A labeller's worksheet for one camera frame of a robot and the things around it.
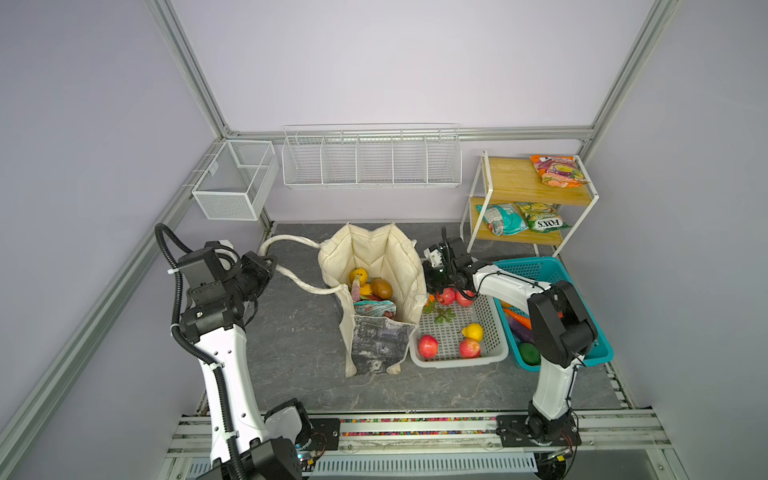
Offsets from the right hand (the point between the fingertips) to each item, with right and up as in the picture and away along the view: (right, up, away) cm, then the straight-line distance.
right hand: (407, 283), depth 91 cm
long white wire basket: (-11, +42, +7) cm, 44 cm away
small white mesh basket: (-55, +32, +5) cm, 64 cm away
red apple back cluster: (+14, -4, +2) cm, 14 cm away
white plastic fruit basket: (+14, -16, 0) cm, 21 cm away
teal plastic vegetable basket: (+46, +3, +6) cm, 47 cm away
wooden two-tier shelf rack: (+30, +31, -4) cm, 43 cm away
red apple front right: (+17, -17, -9) cm, 26 cm away
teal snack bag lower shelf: (+32, +20, +5) cm, 38 cm away
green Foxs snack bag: (+45, +21, +5) cm, 49 cm away
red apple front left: (+6, -17, -8) cm, 20 cm away
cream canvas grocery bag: (-17, +8, +3) cm, 19 cm away
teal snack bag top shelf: (-8, -6, -10) cm, 14 cm away
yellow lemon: (+19, -13, -4) cm, 24 cm away
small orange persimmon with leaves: (+11, -10, +3) cm, 15 cm away
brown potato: (-8, -2, 0) cm, 8 cm away
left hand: (-31, +8, -21) cm, 39 cm away
